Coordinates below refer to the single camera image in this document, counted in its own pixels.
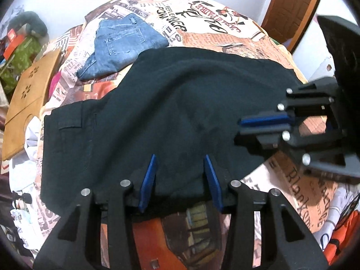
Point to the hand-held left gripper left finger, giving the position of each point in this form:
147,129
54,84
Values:
149,180

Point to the wooden door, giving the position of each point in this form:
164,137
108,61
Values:
292,5

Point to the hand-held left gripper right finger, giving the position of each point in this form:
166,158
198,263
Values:
213,185

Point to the white printed cloth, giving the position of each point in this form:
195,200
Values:
340,202

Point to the blue jeans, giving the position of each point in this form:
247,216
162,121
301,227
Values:
121,45

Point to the orange box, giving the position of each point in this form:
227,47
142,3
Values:
14,42

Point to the wooden lap desk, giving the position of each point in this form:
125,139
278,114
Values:
31,90

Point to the pink cloth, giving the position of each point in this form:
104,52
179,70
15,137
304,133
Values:
56,80

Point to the black pants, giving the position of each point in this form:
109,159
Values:
157,104

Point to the green storage box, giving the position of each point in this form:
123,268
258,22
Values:
25,53

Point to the printed blanket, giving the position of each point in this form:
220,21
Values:
225,33

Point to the orange cloth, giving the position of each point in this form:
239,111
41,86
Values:
346,230

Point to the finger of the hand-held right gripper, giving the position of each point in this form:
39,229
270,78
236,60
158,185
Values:
258,139
267,120

